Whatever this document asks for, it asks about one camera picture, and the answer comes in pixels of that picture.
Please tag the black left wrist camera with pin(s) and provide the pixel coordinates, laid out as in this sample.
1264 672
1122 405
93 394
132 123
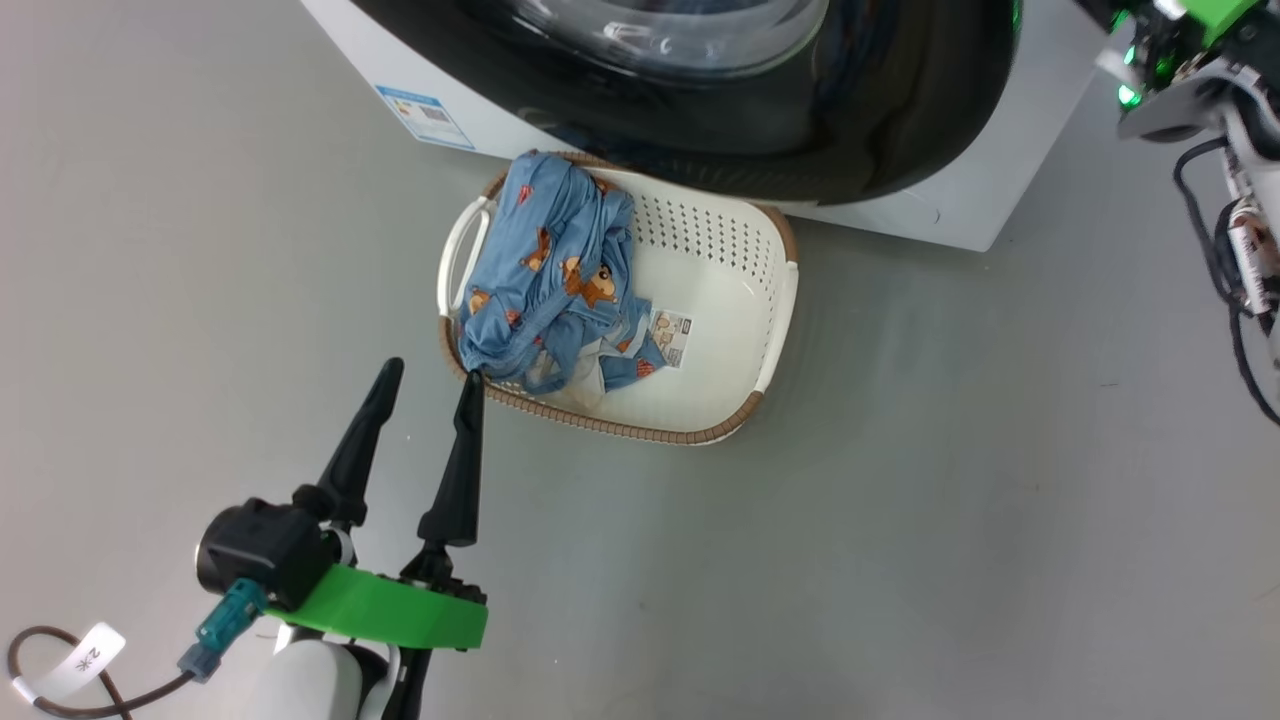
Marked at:
260 550

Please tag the cream laundry basket brown rim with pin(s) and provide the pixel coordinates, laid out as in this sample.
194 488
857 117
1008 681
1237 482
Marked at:
720 330

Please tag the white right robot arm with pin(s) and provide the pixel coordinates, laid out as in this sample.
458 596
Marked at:
1175 110

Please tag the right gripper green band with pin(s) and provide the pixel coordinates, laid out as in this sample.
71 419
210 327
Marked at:
1215 18

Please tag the white front-load washing machine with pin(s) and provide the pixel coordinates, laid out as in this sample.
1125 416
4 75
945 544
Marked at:
1040 130

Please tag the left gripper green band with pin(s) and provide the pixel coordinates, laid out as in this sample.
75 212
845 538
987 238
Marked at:
400 610

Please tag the printed basket label sticker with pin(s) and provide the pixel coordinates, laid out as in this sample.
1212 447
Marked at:
670 338

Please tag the blue bear print garment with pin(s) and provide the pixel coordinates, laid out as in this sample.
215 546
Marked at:
540 240

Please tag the black washing machine door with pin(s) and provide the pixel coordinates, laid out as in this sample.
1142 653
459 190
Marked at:
900 110

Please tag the cream white garment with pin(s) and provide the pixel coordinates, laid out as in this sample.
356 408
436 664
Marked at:
575 372

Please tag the blue energy label sticker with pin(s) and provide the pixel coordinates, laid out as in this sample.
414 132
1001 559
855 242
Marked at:
428 117

